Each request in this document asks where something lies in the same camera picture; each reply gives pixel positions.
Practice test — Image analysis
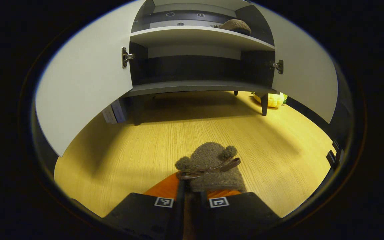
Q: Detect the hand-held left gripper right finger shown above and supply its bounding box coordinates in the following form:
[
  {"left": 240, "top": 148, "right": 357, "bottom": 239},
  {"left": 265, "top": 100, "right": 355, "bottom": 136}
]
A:
[{"left": 199, "top": 189, "right": 282, "bottom": 240}]

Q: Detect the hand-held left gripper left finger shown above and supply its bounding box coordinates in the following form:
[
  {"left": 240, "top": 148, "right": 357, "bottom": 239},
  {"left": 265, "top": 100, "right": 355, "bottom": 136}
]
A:
[{"left": 103, "top": 172, "right": 187, "bottom": 240}]

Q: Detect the brown fuzzy shoe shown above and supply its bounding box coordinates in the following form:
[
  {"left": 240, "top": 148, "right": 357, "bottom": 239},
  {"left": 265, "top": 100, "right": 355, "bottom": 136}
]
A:
[
  {"left": 219, "top": 19, "right": 252, "bottom": 35},
  {"left": 175, "top": 142, "right": 247, "bottom": 239}
]

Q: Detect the white shoe cabinet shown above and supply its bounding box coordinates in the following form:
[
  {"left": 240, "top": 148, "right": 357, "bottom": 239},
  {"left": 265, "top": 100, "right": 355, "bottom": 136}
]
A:
[{"left": 123, "top": 0, "right": 276, "bottom": 126}]

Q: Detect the white cabinet door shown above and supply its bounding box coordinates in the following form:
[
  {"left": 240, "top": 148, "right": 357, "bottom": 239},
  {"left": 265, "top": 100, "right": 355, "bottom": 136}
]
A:
[
  {"left": 35, "top": 0, "right": 146, "bottom": 157},
  {"left": 250, "top": 2, "right": 338, "bottom": 124}
]

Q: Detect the metal door hinge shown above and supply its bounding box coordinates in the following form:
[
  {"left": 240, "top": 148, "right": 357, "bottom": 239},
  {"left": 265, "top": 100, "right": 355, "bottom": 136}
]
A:
[
  {"left": 269, "top": 59, "right": 284, "bottom": 74},
  {"left": 121, "top": 47, "right": 135, "bottom": 68}
]

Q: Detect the small grey box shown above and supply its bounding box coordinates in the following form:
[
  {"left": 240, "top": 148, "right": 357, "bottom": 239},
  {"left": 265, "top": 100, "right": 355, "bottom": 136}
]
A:
[
  {"left": 103, "top": 106, "right": 117, "bottom": 124},
  {"left": 111, "top": 98, "right": 128, "bottom": 123}
]

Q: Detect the yellow plush toy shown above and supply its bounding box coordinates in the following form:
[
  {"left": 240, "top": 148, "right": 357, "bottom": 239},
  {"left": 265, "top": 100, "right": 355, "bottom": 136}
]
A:
[{"left": 253, "top": 92, "right": 288, "bottom": 108}]

